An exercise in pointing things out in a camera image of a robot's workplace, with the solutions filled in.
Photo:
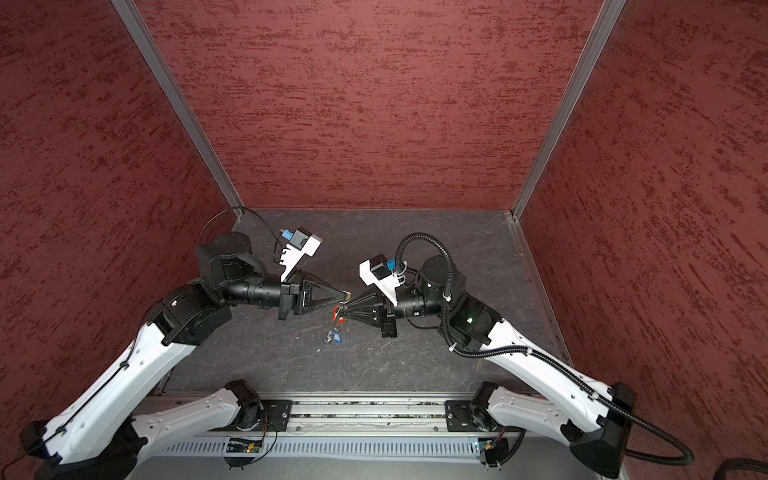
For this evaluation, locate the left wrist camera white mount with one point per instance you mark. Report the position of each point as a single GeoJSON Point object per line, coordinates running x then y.
{"type": "Point", "coordinates": [299, 243]}

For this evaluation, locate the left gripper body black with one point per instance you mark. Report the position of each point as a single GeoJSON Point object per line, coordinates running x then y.
{"type": "Point", "coordinates": [290, 295]}

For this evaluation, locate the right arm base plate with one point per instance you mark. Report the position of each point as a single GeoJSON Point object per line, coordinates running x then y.
{"type": "Point", "coordinates": [464, 416]}

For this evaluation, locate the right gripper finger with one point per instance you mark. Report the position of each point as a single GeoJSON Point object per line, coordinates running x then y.
{"type": "Point", "coordinates": [367, 300]}
{"type": "Point", "coordinates": [368, 317]}

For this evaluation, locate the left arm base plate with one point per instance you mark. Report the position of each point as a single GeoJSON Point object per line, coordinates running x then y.
{"type": "Point", "coordinates": [267, 414]}

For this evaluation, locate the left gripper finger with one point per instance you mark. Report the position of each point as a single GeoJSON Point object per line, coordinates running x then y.
{"type": "Point", "coordinates": [310, 304]}
{"type": "Point", "coordinates": [318, 288]}

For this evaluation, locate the left aluminium corner post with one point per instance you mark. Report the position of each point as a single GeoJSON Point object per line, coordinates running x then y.
{"type": "Point", "coordinates": [134, 23]}

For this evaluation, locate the circuit board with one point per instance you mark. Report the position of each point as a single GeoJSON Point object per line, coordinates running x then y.
{"type": "Point", "coordinates": [492, 452]}
{"type": "Point", "coordinates": [244, 446]}

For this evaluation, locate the white slotted cable duct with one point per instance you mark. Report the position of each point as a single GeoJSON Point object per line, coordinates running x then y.
{"type": "Point", "coordinates": [448, 449]}

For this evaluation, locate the aluminium corner post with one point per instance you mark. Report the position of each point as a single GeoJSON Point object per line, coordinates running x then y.
{"type": "Point", "coordinates": [601, 30]}
{"type": "Point", "coordinates": [134, 23]}

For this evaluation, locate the right aluminium corner post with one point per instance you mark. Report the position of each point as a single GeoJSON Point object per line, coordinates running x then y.
{"type": "Point", "coordinates": [601, 30]}

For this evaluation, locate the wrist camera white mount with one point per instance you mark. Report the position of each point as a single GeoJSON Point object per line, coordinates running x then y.
{"type": "Point", "coordinates": [379, 272]}
{"type": "Point", "coordinates": [299, 243]}

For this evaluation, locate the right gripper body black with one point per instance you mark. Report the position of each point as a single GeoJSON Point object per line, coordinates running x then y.
{"type": "Point", "coordinates": [390, 319]}

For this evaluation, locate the right circuit board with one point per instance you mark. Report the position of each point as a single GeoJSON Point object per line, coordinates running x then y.
{"type": "Point", "coordinates": [492, 452]}

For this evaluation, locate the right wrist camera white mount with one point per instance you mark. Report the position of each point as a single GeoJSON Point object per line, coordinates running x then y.
{"type": "Point", "coordinates": [379, 272]}

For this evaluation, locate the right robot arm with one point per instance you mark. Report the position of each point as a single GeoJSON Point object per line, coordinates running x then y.
{"type": "Point", "coordinates": [567, 407]}

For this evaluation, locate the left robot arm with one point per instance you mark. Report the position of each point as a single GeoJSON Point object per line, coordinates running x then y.
{"type": "Point", "coordinates": [99, 436]}

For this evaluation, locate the aluminium mounting rail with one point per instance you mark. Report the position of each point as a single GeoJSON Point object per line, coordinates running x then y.
{"type": "Point", "coordinates": [406, 413]}

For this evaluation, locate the left circuit board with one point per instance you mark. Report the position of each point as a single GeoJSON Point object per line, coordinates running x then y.
{"type": "Point", "coordinates": [244, 446]}

